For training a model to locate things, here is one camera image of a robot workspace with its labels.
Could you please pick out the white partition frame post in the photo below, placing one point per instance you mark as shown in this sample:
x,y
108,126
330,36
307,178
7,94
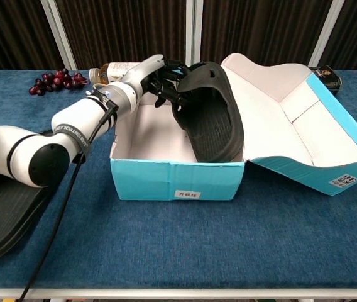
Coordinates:
x,y
58,31
327,31
194,28

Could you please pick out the black tin can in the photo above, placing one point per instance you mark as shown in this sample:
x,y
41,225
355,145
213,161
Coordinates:
x,y
329,78

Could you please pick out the tea bottle with white label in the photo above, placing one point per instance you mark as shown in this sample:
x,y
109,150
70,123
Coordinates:
x,y
112,70

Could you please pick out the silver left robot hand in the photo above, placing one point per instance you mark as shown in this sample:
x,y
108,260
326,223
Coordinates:
x,y
147,74

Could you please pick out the dark red grape bunch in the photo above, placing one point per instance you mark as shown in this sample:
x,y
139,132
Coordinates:
x,y
56,80

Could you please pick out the light blue shoe box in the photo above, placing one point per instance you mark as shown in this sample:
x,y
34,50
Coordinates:
x,y
172,179

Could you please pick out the black slipper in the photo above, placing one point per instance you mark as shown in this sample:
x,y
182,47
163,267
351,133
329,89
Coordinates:
x,y
5,214
216,132

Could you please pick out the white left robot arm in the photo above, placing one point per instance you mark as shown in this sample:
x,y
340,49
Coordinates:
x,y
78,116

